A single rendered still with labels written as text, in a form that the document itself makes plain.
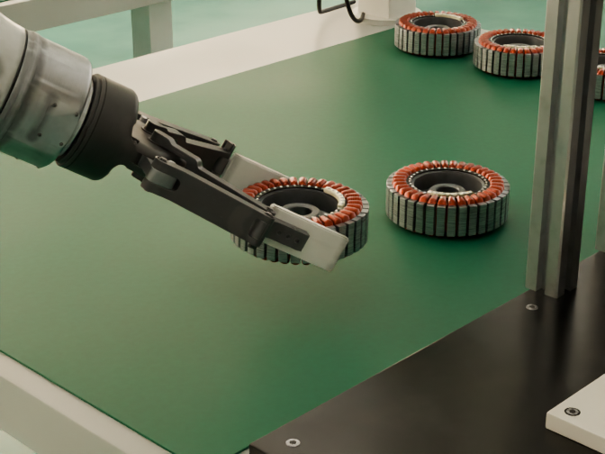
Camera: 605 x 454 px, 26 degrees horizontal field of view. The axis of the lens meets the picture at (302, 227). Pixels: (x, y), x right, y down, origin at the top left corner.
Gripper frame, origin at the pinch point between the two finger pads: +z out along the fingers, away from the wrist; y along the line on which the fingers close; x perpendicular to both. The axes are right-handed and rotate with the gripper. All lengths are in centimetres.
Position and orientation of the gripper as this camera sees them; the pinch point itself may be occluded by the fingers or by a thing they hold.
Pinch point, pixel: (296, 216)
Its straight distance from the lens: 106.3
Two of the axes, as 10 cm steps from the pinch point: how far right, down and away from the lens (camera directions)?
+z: 8.2, 3.6, 4.3
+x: 4.8, -8.5, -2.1
